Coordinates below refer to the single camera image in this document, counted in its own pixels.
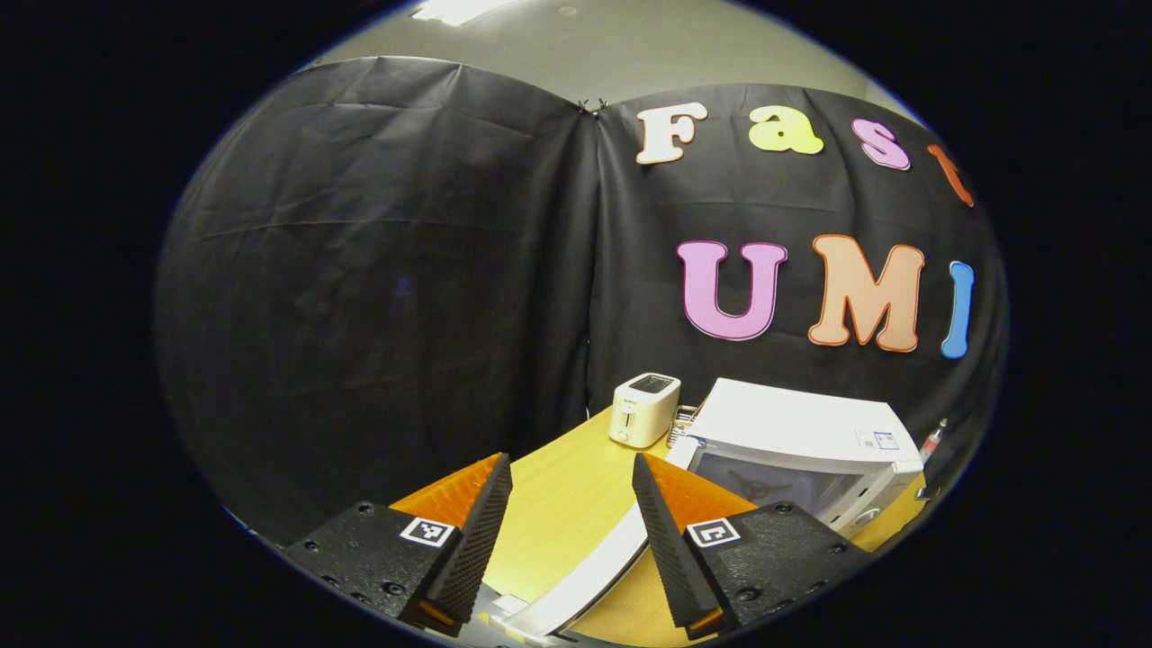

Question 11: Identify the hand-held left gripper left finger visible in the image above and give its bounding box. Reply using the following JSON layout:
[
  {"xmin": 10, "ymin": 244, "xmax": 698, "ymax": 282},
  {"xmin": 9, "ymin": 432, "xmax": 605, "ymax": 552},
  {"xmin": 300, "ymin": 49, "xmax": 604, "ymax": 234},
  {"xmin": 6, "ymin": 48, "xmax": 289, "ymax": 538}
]
[{"xmin": 283, "ymin": 452, "xmax": 514, "ymax": 638}]

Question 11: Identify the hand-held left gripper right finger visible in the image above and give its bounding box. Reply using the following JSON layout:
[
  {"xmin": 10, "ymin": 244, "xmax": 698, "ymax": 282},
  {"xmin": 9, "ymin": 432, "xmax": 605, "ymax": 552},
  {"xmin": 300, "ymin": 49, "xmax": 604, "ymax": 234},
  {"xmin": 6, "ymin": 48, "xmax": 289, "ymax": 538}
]
[{"xmin": 632, "ymin": 452, "xmax": 872, "ymax": 642}]

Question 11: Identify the white microwave oven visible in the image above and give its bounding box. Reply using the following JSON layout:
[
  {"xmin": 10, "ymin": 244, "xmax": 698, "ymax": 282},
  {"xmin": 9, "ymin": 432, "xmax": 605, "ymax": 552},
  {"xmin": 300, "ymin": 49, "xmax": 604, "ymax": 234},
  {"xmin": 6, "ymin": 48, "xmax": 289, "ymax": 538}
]
[{"xmin": 490, "ymin": 378, "xmax": 928, "ymax": 642}]

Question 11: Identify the white toaster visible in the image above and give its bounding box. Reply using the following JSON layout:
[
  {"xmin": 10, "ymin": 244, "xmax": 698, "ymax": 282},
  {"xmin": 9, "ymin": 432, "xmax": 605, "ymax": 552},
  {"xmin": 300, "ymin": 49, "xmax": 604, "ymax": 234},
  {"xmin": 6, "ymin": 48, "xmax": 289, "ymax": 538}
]
[{"xmin": 609, "ymin": 373, "xmax": 681, "ymax": 448}]

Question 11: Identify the black backdrop cloth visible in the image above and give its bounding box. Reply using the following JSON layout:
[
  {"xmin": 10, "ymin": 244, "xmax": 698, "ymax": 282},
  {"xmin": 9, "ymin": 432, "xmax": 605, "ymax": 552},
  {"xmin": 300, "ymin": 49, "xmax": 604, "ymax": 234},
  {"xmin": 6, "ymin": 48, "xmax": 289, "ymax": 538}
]
[{"xmin": 153, "ymin": 56, "xmax": 1009, "ymax": 545}]

